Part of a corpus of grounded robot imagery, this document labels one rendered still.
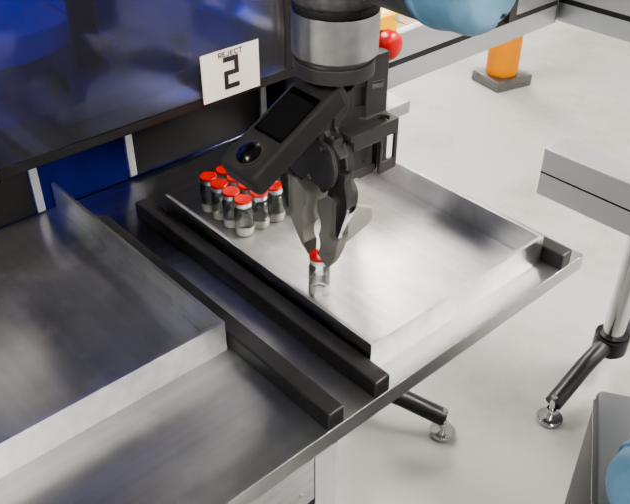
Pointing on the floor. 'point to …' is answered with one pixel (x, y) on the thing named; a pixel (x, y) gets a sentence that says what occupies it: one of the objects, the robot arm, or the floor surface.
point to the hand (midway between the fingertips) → (314, 252)
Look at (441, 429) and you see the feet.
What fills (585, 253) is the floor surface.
